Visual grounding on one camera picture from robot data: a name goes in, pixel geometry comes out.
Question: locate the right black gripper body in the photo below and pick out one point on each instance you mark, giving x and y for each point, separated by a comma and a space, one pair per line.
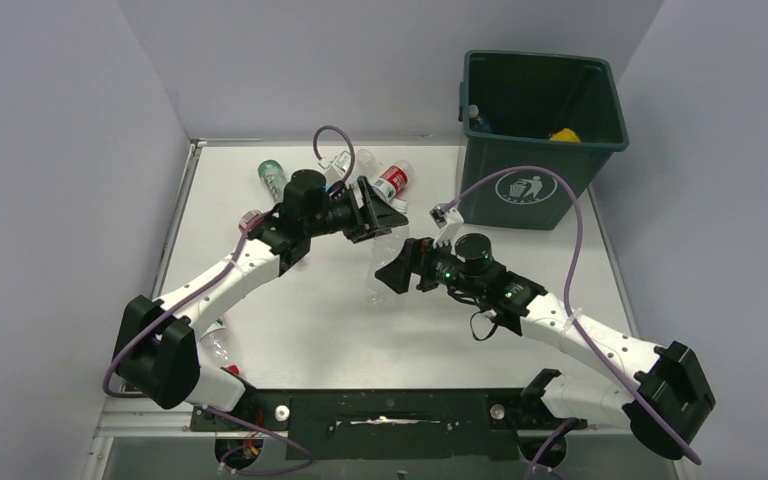
439, 265

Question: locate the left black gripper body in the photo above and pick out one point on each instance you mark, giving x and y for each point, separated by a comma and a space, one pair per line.
345, 215

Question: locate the blue label water bottle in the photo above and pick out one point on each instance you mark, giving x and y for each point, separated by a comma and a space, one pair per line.
477, 121

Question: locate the yellow label bottle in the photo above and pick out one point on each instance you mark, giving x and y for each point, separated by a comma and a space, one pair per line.
566, 135

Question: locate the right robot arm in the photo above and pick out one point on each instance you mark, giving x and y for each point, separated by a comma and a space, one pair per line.
659, 393

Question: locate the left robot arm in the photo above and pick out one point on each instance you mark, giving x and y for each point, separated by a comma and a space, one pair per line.
157, 349

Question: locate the dark green trash bin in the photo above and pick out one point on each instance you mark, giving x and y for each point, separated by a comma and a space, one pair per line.
527, 97

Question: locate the red label water bottle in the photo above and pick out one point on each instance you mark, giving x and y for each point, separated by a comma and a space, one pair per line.
391, 184

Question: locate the white blue label bottle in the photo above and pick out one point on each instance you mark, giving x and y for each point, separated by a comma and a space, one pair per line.
366, 162

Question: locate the green label tea bottle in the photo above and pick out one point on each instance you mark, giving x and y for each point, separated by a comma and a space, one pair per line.
273, 177

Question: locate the red gold label bottle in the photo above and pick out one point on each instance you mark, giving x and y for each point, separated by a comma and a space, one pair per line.
248, 219

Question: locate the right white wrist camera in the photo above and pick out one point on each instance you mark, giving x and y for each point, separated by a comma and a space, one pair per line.
449, 221

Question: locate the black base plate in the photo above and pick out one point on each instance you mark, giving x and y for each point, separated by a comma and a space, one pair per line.
412, 443

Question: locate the aluminium front rail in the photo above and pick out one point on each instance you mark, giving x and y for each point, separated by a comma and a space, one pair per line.
145, 424

